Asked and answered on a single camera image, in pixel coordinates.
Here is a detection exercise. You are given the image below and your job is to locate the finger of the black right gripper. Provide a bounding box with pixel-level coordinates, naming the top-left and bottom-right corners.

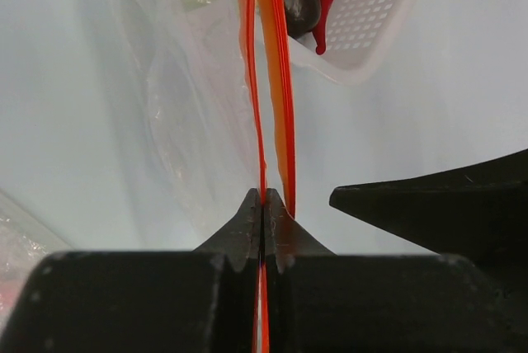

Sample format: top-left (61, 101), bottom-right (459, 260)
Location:
top-left (329, 150), bottom-right (527, 261)

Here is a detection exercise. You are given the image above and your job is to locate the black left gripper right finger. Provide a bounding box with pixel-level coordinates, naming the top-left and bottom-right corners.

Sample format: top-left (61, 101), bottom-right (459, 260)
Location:
top-left (262, 189), bottom-right (516, 352)

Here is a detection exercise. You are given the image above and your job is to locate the clear pink-dotted zip bag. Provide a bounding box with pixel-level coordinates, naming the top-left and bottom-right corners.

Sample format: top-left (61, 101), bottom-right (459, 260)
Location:
top-left (0, 194), bottom-right (71, 325)

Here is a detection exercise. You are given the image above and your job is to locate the clear red-zipper zip bag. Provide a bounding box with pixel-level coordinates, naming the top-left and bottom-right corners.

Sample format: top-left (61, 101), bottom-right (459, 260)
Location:
top-left (101, 0), bottom-right (298, 353)

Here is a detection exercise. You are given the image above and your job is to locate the white perforated plastic basket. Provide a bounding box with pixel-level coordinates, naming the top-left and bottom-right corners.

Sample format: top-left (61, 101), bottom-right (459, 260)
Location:
top-left (290, 0), bottom-right (417, 84)

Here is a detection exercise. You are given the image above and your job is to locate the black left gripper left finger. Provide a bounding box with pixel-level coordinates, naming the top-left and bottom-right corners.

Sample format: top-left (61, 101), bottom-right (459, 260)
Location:
top-left (1, 190), bottom-right (262, 352)

